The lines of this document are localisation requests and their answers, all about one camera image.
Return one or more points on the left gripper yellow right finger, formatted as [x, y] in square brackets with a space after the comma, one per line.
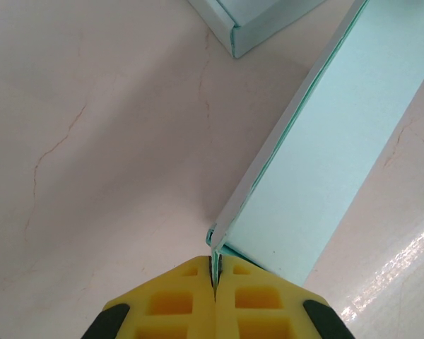
[261, 303]

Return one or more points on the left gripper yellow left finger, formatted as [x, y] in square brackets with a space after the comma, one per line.
[169, 303]

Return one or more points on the light teal paper box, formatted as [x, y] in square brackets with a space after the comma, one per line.
[261, 31]
[332, 141]

